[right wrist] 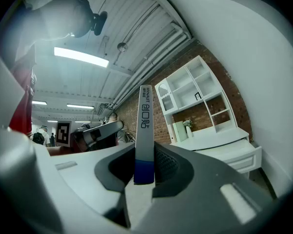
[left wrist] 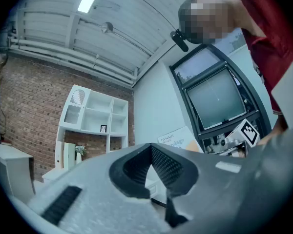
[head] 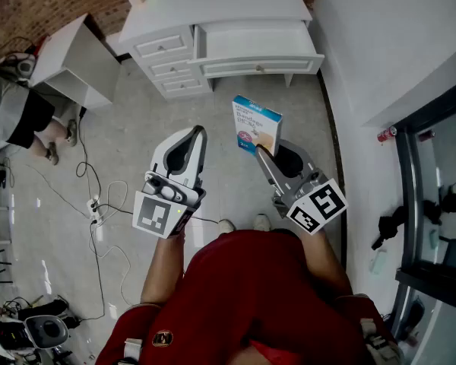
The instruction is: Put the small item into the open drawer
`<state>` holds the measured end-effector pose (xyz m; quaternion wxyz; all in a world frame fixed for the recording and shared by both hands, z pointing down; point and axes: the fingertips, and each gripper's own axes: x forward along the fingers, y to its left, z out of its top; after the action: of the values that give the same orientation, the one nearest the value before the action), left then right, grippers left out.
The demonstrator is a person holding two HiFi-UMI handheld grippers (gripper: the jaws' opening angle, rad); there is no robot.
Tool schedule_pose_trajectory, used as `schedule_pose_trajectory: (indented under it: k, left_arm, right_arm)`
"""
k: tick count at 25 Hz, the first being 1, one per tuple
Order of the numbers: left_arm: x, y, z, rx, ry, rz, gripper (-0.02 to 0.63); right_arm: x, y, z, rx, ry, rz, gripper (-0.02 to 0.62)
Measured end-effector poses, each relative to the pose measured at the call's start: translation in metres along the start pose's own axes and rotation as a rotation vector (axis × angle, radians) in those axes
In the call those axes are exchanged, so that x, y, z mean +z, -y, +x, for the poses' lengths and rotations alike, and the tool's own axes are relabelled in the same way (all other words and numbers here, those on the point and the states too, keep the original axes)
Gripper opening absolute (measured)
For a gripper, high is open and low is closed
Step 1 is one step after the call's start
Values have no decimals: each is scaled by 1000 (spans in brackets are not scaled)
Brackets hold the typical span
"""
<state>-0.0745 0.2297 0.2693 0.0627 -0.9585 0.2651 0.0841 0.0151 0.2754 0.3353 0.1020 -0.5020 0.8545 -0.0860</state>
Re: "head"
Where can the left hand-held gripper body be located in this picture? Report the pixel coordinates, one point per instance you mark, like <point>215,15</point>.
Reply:
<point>154,213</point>

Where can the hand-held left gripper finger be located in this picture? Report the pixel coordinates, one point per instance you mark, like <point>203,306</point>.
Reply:
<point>199,158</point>
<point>160,151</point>

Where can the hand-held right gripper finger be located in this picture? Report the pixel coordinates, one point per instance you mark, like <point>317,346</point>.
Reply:
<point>308,159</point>
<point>270,169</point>

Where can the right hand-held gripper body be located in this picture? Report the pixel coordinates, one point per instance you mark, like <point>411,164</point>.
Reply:
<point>319,204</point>

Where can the blue and white carton box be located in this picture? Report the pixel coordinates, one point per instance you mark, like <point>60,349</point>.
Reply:
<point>256,124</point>

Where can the person's right forearm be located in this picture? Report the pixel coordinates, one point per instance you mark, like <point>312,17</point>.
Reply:
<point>325,264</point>

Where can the person's left forearm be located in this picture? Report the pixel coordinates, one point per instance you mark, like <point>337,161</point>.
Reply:
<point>161,268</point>

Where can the narrow small white drawer front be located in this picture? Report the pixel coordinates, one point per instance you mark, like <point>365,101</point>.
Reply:
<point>182,86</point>

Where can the medium small white drawer front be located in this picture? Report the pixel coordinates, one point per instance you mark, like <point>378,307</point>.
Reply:
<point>173,69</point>

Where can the large small white drawer front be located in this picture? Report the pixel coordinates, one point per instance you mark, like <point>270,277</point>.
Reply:
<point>163,46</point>

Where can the person's right white shoe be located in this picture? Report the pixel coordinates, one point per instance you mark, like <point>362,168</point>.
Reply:
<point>262,223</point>

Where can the person's white shoe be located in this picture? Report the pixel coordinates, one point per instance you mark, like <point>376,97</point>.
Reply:
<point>262,223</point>
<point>225,226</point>

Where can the white power strip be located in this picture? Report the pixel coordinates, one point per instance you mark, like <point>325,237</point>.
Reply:
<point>94,209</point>

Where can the black folded umbrella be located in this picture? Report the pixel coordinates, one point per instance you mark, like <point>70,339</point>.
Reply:
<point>387,224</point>

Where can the person's left white shoe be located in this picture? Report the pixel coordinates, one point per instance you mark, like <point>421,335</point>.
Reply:
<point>225,226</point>

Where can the red drink can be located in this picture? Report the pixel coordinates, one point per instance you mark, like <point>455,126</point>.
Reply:
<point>387,134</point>

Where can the black-framed glass door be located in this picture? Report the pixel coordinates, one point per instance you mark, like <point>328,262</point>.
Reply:
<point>408,204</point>

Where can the person's red shirt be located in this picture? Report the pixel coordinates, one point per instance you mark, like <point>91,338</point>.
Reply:
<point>251,287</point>

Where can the white open side cabinet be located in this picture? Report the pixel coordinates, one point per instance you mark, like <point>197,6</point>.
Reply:
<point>80,63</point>

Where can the white wooden desk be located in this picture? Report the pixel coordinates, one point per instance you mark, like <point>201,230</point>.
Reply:
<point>213,6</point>

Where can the grey and white device stand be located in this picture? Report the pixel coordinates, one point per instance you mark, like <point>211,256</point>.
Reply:
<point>47,331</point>

